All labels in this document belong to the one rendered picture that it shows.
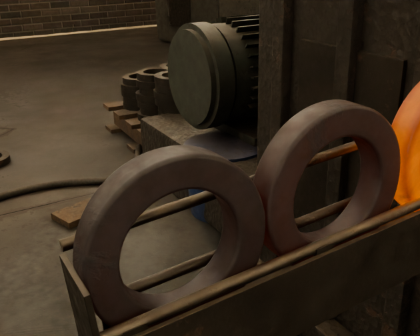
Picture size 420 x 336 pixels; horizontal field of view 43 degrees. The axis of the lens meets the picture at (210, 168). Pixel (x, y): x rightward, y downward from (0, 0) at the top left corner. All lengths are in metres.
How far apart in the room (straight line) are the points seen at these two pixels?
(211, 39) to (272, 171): 1.35
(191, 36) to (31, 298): 0.99
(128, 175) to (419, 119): 0.33
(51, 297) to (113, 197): 1.23
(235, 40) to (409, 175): 1.32
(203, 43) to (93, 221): 1.44
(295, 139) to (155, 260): 1.28
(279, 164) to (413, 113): 0.19
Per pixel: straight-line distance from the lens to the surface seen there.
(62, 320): 1.56
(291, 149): 0.52
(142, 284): 0.54
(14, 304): 1.67
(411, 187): 0.66
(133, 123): 2.63
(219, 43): 1.85
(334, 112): 0.54
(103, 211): 0.44
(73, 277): 0.47
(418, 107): 0.64
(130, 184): 0.44
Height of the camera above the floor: 0.93
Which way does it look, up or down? 22 degrees down
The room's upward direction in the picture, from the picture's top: 1 degrees counter-clockwise
